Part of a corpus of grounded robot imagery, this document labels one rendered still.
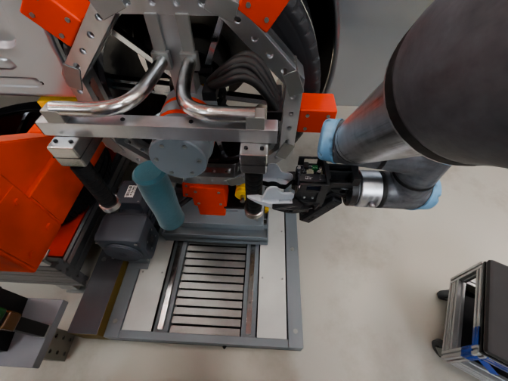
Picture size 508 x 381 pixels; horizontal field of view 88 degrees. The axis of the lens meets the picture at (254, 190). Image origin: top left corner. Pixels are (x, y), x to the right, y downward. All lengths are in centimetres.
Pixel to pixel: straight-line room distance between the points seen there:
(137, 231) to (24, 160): 39
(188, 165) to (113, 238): 56
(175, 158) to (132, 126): 14
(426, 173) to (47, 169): 97
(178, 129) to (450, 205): 167
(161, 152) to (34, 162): 48
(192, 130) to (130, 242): 67
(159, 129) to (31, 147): 55
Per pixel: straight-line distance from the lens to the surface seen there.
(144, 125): 50
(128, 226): 110
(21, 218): 94
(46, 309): 104
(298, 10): 67
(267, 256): 130
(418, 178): 53
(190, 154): 58
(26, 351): 103
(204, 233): 129
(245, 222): 121
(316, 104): 69
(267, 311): 122
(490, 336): 120
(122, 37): 78
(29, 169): 98
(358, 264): 146
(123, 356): 139
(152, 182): 74
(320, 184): 49
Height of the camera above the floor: 127
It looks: 53 degrees down
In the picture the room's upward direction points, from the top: straight up
